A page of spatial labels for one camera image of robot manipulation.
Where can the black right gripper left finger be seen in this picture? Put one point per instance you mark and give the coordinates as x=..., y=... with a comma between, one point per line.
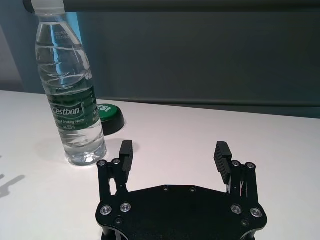
x=125, y=165

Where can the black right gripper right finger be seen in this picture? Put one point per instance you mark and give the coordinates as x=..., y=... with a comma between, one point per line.
x=222, y=162

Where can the clear Cestbon water bottle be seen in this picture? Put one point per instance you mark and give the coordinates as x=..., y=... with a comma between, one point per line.
x=72, y=112

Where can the green button on black base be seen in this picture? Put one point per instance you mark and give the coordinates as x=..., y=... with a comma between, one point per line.
x=111, y=120

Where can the grey horizontal rail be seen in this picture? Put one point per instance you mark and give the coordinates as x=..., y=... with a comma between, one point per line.
x=175, y=5

